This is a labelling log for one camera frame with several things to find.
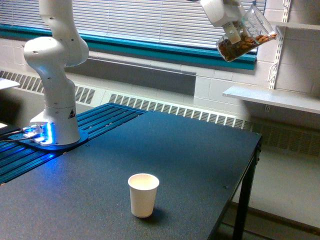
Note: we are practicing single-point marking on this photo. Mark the black table leg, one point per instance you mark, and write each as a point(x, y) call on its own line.
point(245, 194)

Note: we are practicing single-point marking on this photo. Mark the white object at left edge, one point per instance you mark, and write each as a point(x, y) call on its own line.
point(7, 84)

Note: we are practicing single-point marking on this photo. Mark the white window blinds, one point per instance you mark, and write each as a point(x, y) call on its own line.
point(175, 22)

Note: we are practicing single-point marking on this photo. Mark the lower white wall shelf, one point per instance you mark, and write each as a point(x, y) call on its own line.
point(273, 97)

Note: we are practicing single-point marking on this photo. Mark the clear plastic cup with nuts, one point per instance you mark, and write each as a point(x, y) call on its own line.
point(254, 30)

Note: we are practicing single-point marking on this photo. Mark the white baseboard radiator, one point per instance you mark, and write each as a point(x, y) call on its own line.
point(283, 137)

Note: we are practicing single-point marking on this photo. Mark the white shelf bracket rail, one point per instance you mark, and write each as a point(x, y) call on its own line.
point(273, 71)

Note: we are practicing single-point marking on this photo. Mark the upper white wall shelf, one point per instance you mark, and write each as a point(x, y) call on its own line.
point(292, 25)

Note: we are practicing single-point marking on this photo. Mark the white paper cup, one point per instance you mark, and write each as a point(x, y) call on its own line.
point(143, 190)

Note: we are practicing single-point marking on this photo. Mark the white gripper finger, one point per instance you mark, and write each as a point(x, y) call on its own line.
point(231, 32)

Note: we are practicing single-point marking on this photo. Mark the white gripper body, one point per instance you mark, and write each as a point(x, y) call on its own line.
point(221, 12)

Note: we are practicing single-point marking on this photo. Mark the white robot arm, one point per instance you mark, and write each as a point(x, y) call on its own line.
point(56, 125)

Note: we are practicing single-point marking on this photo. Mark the white wall shelf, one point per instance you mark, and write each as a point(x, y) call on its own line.
point(273, 97)
point(292, 25)

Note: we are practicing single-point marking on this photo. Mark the blue aluminium rail platform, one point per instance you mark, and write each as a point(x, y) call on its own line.
point(17, 159)

